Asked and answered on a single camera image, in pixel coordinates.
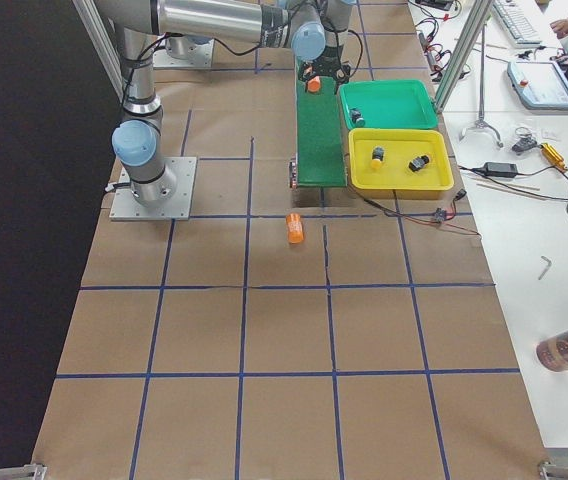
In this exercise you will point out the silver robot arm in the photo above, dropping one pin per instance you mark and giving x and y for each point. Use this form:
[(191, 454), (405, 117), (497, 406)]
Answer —
[(315, 31), (139, 25)]

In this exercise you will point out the green push button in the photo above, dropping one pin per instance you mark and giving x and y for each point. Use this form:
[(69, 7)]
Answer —
[(356, 118)]

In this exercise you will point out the metal grabber tool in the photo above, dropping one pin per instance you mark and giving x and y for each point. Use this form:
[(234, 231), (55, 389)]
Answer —
[(480, 124)]

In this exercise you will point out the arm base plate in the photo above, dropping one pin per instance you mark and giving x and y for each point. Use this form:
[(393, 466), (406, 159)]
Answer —
[(184, 53), (168, 198)]

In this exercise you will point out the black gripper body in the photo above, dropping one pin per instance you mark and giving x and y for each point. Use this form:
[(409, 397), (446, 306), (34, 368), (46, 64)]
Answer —
[(325, 68)]

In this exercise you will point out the green plastic tray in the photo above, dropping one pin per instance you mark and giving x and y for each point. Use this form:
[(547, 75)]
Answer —
[(389, 104)]

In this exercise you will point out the teach pendant with screen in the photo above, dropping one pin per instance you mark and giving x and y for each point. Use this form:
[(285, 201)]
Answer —
[(540, 85)]

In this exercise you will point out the allen key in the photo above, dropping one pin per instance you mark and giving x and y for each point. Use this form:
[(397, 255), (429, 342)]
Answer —
[(547, 265)]

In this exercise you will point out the green conveyor belt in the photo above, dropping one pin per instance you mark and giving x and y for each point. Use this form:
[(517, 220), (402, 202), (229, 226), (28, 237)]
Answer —
[(319, 160)]

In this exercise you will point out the yellow plastic tray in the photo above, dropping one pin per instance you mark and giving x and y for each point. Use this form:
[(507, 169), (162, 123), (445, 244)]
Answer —
[(401, 146)]

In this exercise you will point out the aluminium frame post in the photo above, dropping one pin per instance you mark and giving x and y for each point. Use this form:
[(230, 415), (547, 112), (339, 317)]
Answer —
[(471, 29)]

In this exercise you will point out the black power adapter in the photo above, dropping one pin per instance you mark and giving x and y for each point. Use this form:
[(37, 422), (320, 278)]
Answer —
[(500, 169)]

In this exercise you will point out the yellow push button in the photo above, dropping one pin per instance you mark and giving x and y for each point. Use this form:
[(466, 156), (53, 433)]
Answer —
[(418, 163), (377, 157)]

